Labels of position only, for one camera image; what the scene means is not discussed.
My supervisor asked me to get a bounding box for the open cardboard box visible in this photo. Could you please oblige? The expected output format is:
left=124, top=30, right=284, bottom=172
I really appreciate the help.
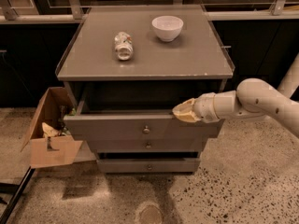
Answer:
left=21, top=87, right=82, bottom=168

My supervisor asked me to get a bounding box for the grey top drawer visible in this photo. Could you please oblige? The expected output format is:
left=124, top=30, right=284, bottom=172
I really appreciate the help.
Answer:
left=64, top=105, right=223, bottom=141

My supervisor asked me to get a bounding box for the grey middle drawer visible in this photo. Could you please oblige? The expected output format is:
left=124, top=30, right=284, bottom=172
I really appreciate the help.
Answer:
left=88, top=137, right=207, bottom=153

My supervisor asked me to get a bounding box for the crumpled paper in box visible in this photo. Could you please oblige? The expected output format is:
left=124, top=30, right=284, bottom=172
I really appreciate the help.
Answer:
left=42, top=122, right=60, bottom=137

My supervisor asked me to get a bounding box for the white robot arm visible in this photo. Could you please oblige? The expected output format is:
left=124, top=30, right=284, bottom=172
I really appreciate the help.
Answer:
left=172, top=55, right=299, bottom=137

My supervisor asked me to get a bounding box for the grey drawer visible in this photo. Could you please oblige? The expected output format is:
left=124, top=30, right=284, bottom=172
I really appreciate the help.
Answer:
left=88, top=137, right=207, bottom=153
left=64, top=105, right=223, bottom=141
left=97, top=158, right=199, bottom=173

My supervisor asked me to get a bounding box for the crushed white can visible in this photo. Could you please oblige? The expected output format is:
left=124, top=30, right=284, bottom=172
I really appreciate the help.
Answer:
left=114, top=32, right=134, bottom=61

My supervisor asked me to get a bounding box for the black metal bar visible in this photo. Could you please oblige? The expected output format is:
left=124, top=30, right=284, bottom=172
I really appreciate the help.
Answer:
left=0, top=167, right=35, bottom=224

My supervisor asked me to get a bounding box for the grey bottom drawer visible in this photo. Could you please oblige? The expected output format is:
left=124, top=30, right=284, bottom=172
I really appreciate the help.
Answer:
left=97, top=158, right=199, bottom=173

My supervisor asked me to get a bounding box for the round floor drain cover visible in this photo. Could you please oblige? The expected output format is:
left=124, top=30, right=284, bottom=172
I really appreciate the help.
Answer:
left=139, top=205, right=163, bottom=224

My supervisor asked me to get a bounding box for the grey drawer cabinet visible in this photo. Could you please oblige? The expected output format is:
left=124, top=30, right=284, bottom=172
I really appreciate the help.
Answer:
left=57, top=5, right=234, bottom=161

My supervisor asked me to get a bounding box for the green trash in box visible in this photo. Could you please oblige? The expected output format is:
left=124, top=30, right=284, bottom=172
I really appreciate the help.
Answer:
left=68, top=108, right=77, bottom=116

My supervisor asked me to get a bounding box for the white ceramic bowl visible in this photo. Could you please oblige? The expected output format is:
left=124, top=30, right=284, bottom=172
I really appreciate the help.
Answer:
left=151, top=16, right=184, bottom=42

